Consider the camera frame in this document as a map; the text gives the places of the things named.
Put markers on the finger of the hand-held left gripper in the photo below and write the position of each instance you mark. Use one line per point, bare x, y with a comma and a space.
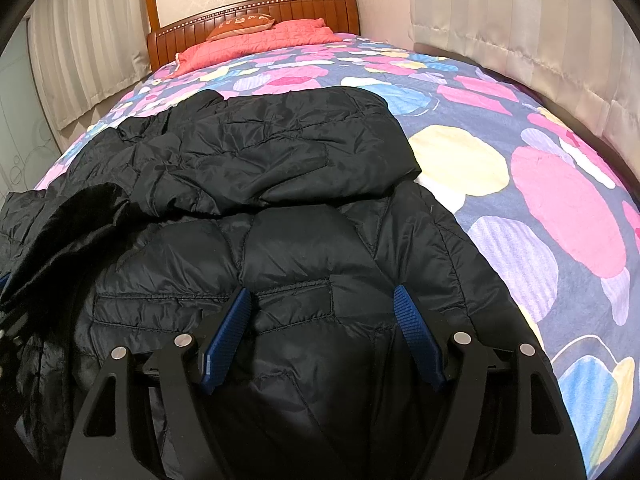
6, 332

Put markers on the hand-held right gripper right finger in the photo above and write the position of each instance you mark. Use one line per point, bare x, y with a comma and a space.
415, 330

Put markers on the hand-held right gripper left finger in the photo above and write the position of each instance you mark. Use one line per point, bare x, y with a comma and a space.
227, 335

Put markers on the black puffer jacket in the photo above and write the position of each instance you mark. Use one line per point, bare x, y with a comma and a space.
300, 240

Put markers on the colourful dotted bed sheet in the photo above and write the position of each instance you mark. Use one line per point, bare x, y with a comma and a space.
550, 200

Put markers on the coral pink quilt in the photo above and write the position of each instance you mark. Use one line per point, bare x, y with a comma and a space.
280, 40

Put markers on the orange embroidered pillow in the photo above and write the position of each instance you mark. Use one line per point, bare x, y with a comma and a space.
240, 27

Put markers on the cream striped curtain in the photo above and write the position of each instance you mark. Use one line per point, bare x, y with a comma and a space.
500, 10
90, 35

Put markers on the wooden bed headboard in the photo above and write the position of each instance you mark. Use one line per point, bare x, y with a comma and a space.
300, 7

